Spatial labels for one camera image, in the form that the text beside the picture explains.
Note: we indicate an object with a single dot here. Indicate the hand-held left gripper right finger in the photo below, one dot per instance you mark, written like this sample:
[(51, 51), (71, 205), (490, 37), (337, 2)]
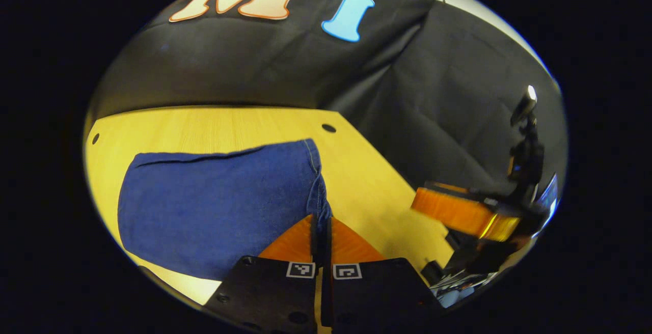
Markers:
[(377, 293)]

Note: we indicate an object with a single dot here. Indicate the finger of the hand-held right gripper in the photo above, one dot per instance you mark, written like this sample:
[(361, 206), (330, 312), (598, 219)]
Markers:
[(484, 252), (453, 211)]

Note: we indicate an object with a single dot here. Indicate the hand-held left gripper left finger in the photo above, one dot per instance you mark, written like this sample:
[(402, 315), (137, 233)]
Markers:
[(270, 293)]

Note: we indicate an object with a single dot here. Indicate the blue jeans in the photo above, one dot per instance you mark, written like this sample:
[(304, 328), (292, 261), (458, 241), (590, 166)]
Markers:
[(214, 206)]

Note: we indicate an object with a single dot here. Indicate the black backdrop cloth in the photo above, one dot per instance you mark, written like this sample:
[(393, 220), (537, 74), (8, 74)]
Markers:
[(280, 64)]

